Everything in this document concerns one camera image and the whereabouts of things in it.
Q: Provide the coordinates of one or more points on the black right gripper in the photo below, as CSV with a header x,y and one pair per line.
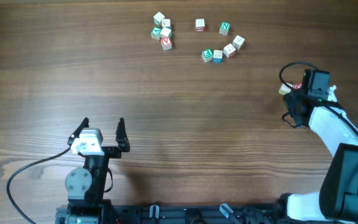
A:
x,y
291,96

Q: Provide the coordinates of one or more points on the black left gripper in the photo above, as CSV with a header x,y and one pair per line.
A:
x,y
110,151

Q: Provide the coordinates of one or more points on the red letter wooden block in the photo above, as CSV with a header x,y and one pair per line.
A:
x,y
297,86

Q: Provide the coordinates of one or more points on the yellow side picture block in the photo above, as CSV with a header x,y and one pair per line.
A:
x,y
285,88

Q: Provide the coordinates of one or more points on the yellow edged picture block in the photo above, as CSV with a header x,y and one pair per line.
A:
x,y
238,42

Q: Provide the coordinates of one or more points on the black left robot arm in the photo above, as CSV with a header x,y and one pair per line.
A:
x,y
86,185

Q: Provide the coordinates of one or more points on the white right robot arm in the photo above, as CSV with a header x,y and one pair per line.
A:
x,y
337,199

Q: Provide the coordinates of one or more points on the snail picture blue block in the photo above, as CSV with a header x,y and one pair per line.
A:
x,y
217,56

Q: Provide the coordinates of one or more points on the green E letter block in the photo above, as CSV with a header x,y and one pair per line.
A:
x,y
207,55

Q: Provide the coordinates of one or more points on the green N letter block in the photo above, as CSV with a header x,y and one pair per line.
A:
x,y
224,28

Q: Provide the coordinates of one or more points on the red V letter block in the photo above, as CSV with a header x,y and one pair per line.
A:
x,y
166,43

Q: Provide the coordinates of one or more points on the green A letter block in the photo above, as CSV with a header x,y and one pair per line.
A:
x,y
155,33

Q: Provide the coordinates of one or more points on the green Z side block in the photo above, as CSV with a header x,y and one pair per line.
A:
x,y
165,32

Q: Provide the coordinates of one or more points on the block with red side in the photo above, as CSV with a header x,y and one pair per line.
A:
x,y
200,25

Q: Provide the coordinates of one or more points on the block with blue side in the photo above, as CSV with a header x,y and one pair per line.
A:
x,y
166,23

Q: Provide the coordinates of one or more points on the plain top far-left block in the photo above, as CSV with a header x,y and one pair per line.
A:
x,y
158,17

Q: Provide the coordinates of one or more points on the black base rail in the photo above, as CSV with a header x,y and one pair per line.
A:
x,y
182,214

